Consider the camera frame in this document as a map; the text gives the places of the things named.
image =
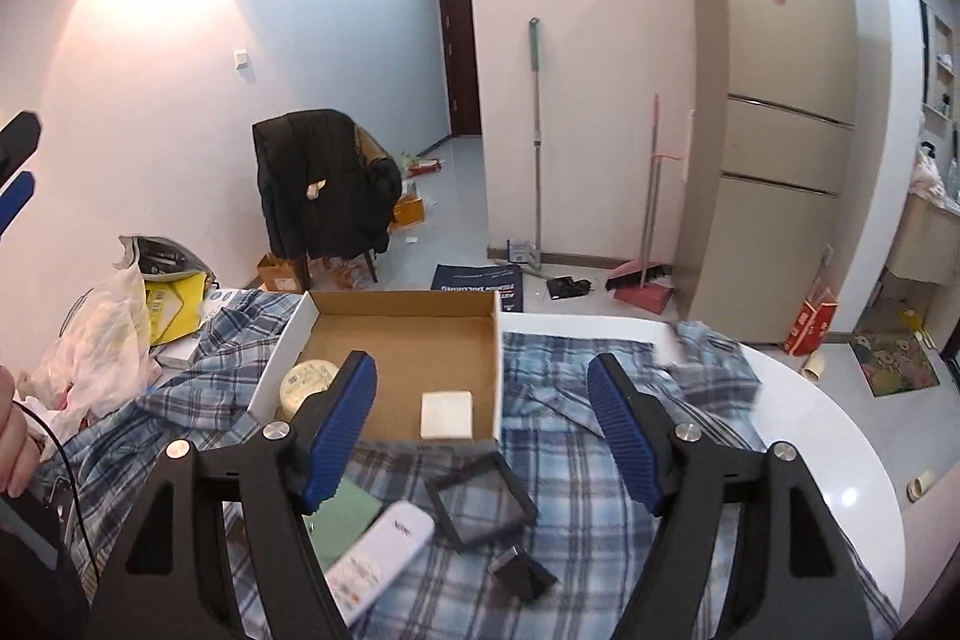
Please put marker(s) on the dark brown door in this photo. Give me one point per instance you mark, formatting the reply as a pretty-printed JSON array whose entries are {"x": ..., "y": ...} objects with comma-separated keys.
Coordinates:
[{"x": 457, "y": 55}]

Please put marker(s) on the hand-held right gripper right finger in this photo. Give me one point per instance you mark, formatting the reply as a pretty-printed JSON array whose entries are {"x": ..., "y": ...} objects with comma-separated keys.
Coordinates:
[{"x": 626, "y": 437}]

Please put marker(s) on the orange cardboard box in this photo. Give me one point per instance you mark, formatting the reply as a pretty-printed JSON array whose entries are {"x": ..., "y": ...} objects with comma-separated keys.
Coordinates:
[{"x": 409, "y": 211}]

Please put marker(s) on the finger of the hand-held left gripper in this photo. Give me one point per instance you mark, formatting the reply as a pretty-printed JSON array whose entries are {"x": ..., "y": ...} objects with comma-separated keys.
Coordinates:
[
  {"x": 16, "y": 194},
  {"x": 19, "y": 138}
]

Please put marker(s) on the brown cardboard box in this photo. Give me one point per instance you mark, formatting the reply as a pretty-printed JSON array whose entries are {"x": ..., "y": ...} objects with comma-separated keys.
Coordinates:
[{"x": 277, "y": 274}]

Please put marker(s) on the black item on floor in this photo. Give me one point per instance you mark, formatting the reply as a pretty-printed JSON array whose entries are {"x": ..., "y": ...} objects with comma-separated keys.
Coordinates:
[{"x": 566, "y": 287}]

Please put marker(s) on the pink cloth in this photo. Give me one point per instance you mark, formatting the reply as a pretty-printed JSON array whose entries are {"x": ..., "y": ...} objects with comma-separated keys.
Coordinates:
[{"x": 928, "y": 175}]

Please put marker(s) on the yellow bag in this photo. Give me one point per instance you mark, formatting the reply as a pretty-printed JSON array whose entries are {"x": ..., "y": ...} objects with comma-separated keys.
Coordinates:
[{"x": 172, "y": 310}]

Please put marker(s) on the red box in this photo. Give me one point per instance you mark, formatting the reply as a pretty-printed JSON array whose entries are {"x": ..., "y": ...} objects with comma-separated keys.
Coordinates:
[{"x": 810, "y": 325}]

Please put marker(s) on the pink broom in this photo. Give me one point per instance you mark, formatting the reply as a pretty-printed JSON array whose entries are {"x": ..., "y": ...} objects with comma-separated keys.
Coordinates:
[{"x": 637, "y": 274}]

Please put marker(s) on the beige refrigerator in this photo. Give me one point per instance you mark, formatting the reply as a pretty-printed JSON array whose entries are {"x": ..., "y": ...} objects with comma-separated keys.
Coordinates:
[{"x": 772, "y": 85}]

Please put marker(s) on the cream paper roll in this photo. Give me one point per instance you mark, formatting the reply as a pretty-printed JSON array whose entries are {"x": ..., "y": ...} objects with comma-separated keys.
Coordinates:
[
  {"x": 814, "y": 366},
  {"x": 919, "y": 484}
]

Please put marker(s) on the small blue white box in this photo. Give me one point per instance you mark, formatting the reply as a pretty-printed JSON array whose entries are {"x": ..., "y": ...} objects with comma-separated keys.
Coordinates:
[{"x": 520, "y": 251}]

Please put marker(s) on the small black box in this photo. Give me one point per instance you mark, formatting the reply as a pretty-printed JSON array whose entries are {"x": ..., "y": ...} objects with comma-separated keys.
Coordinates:
[{"x": 521, "y": 576}]

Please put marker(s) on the cream sink cabinet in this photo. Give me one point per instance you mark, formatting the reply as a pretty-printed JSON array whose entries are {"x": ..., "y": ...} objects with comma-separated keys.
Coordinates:
[{"x": 922, "y": 235}]

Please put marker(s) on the white light switch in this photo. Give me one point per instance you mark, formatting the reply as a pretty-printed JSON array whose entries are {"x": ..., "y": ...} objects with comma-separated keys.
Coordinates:
[{"x": 241, "y": 59}]

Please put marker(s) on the patterned floor mat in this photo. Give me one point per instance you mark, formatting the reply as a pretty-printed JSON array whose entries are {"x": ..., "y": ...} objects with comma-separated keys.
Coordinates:
[{"x": 896, "y": 362}]

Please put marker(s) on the green card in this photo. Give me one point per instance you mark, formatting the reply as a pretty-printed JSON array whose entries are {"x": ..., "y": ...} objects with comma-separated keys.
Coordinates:
[{"x": 341, "y": 524}]

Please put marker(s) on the dark blue bag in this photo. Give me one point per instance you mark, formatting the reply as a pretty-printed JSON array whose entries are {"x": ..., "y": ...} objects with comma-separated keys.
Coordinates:
[{"x": 472, "y": 281}]

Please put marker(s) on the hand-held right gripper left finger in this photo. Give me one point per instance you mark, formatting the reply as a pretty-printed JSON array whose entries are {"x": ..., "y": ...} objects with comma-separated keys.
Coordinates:
[{"x": 341, "y": 430}]

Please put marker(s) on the grey plastic bag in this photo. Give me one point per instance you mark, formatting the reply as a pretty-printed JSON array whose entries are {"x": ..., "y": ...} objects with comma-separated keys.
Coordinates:
[{"x": 161, "y": 254}]

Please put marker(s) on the person's left hand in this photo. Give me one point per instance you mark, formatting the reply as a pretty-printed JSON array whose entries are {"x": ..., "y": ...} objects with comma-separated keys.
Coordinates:
[{"x": 13, "y": 437}]

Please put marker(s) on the blue plaid shirt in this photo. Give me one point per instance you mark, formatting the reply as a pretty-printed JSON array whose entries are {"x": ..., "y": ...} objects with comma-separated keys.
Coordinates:
[{"x": 570, "y": 460}]

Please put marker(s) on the pink dustpan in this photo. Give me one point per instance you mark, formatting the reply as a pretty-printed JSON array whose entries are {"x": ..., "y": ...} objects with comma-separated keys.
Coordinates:
[{"x": 645, "y": 299}]

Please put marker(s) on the black square frame box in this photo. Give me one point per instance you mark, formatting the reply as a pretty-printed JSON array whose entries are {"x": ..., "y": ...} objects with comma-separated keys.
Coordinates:
[{"x": 480, "y": 501}]

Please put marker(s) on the white square box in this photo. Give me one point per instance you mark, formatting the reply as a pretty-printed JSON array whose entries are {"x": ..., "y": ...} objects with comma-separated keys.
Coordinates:
[{"x": 446, "y": 415}]

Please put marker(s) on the white remote control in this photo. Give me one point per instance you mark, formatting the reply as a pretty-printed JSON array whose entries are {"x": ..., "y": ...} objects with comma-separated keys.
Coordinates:
[{"x": 382, "y": 546}]

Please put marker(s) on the white plastic bag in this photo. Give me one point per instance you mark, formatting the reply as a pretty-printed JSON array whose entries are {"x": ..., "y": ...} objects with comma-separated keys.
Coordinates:
[{"x": 97, "y": 340}]

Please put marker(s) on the black jacket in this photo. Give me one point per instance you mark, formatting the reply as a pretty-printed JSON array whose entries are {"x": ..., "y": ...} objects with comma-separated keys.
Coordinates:
[{"x": 315, "y": 190}]

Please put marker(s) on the wall niche shelf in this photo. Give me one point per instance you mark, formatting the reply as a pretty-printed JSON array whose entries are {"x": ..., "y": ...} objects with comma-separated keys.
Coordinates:
[{"x": 941, "y": 63}]

